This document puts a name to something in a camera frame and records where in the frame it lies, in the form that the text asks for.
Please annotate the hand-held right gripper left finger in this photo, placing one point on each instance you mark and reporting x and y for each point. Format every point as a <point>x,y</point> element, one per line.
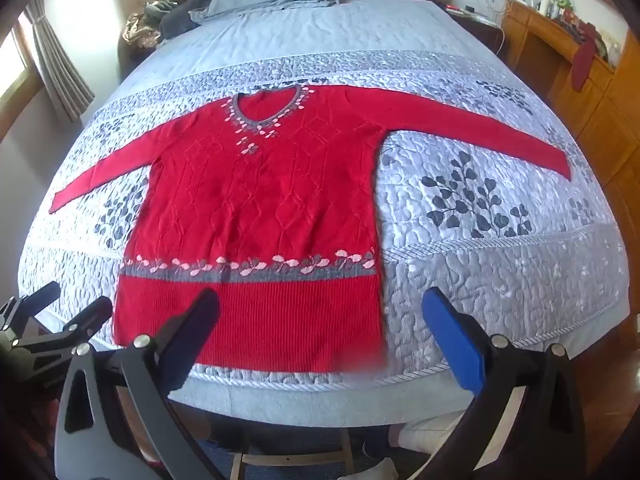
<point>197,327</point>

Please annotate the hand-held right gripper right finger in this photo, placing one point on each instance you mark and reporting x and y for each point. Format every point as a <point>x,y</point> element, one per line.
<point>452,337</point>

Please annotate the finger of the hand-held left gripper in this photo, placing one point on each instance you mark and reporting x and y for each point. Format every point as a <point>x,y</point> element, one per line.
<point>92,312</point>
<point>37,297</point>

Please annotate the red knitted sweater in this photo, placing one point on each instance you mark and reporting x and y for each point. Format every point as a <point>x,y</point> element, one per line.
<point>260,210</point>

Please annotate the dark clothes pile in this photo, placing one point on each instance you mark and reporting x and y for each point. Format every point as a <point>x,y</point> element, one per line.
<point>182,12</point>

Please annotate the grey quilted bed cover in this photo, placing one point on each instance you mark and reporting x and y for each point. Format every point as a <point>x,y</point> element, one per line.
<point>475,270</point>

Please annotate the person's leg in white trousers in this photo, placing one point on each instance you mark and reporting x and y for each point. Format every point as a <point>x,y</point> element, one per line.
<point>430,432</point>

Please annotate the wooden stool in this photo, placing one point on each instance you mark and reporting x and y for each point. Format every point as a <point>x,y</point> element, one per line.
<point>295,452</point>

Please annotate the window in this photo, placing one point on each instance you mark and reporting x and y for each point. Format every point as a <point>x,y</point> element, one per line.
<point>12,70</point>

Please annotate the grey curtain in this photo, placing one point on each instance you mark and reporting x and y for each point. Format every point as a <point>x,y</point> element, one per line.
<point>60,65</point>

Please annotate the wooden cabinet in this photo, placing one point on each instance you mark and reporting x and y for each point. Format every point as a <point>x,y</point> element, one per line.
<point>605,105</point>

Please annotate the brown patterned cloth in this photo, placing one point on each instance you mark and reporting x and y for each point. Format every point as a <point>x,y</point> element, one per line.
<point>140,30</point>

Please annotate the dark red hanging sock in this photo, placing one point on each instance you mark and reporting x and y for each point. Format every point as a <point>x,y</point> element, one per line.
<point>582,62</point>

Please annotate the dark nightstand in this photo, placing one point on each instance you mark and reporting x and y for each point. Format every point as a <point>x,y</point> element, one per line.
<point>475,25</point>

